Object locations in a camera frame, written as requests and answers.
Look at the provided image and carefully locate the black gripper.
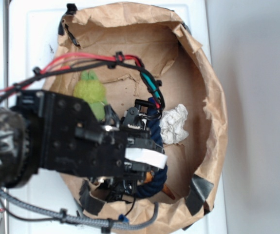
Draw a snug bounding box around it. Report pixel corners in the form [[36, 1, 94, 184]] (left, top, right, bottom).
[[75, 99, 168, 202]]

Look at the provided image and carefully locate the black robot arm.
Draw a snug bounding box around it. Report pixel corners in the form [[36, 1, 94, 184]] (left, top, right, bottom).
[[0, 90, 167, 200]]

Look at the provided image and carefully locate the brown spiral shell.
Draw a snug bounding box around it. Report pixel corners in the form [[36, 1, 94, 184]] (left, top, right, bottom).
[[144, 171, 175, 200]]

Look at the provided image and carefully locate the crumpled white paper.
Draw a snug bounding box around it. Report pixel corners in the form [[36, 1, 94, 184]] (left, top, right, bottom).
[[160, 104, 189, 144]]

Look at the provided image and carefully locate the green plush toy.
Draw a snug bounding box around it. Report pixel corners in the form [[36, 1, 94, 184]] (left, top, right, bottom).
[[73, 70, 108, 121]]

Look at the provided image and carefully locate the brown paper bag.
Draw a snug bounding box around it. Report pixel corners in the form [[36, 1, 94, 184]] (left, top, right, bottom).
[[42, 1, 229, 232]]

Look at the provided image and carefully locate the dark blue rope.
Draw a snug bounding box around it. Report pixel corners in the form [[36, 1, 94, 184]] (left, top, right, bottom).
[[135, 97, 169, 198]]

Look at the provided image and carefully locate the grey braided cable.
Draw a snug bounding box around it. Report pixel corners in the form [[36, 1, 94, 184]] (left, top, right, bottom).
[[0, 187, 159, 232]]

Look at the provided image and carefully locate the red black cable bundle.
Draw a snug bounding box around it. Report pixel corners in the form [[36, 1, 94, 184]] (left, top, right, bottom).
[[0, 51, 165, 115]]

